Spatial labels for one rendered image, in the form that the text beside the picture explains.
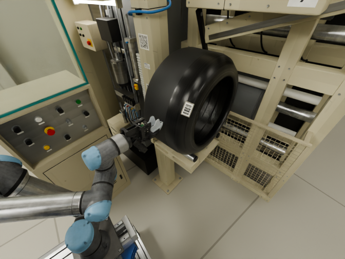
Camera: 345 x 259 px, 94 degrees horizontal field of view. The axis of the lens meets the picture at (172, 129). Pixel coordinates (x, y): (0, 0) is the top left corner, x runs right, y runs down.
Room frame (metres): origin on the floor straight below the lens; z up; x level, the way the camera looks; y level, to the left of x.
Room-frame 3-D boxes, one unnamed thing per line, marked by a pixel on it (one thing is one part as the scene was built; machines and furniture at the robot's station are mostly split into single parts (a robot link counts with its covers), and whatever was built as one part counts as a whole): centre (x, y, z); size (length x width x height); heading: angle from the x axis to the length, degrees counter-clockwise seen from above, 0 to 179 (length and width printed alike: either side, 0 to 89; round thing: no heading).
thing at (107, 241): (0.22, 0.44, 0.77); 0.15 x 0.15 x 0.10
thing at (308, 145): (0.92, -0.50, 0.65); 0.90 x 0.02 x 0.70; 46
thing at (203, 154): (0.85, -0.11, 0.80); 0.37 x 0.36 x 0.02; 136
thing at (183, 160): (0.75, -0.01, 0.84); 0.36 x 0.09 x 0.06; 46
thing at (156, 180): (1.01, 0.09, 0.01); 0.27 x 0.27 x 0.02; 46
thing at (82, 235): (0.23, 0.44, 0.88); 0.13 x 0.12 x 0.14; 6
